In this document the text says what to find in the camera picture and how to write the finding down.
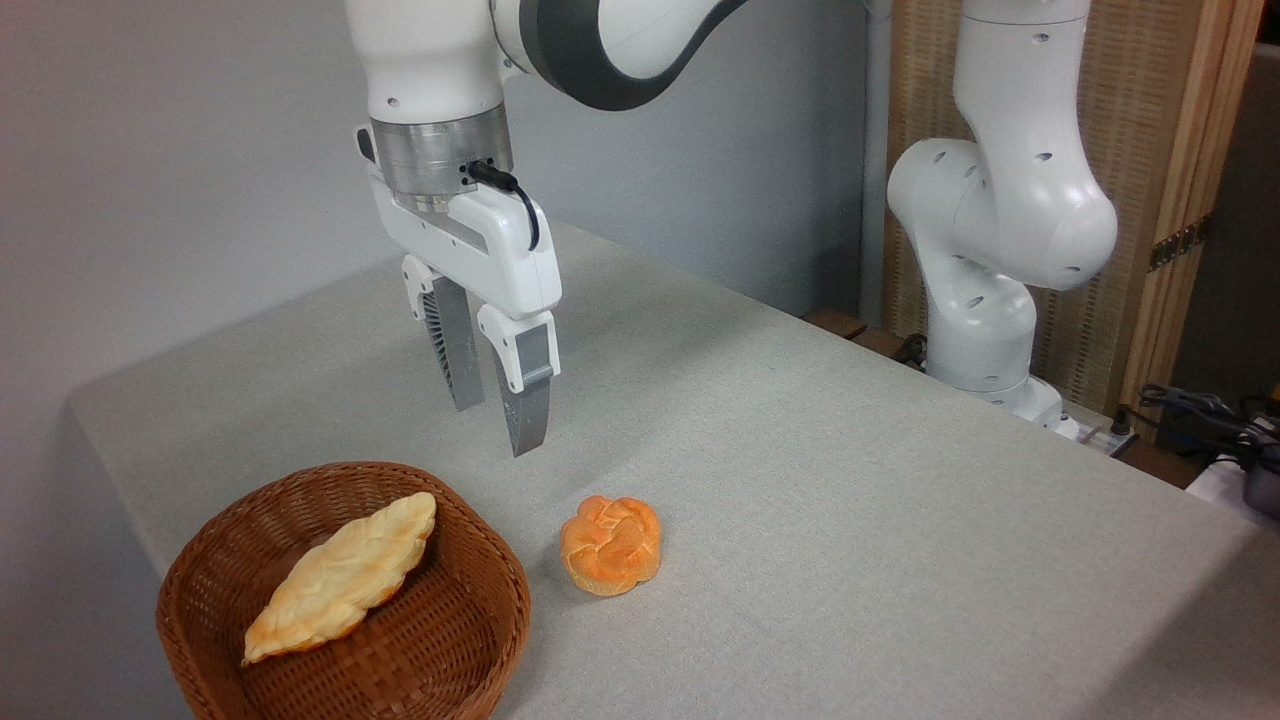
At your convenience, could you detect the brown wicker basket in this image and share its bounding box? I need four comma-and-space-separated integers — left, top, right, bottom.
155, 461, 532, 720

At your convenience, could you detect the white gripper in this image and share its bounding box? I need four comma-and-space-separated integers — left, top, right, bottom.
355, 125, 563, 458

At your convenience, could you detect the dark grey device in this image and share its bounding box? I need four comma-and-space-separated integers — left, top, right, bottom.
1243, 440, 1280, 519

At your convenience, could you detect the wooden folding screen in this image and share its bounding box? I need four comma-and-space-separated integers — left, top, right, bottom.
885, 0, 1266, 441

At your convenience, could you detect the long leaf-shaped bread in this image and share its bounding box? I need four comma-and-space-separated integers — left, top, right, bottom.
242, 491, 438, 666

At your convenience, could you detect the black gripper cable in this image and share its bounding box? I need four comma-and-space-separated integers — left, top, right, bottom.
467, 160, 542, 251

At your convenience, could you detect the metal screen hinge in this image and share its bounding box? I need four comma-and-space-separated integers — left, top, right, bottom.
1148, 215, 1211, 273

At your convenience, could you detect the grey vertical pole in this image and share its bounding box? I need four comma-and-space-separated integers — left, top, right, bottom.
858, 0, 892, 326

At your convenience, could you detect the grey tablecloth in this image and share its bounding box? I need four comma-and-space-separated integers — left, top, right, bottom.
65, 220, 1280, 720

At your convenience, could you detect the white power strip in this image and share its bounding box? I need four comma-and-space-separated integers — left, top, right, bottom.
1060, 415, 1141, 459

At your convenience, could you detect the black cable bundle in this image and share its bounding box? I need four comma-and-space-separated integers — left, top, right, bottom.
1138, 383, 1280, 471

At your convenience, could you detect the round knotted bread roll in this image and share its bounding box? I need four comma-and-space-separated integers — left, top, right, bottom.
560, 495, 663, 598

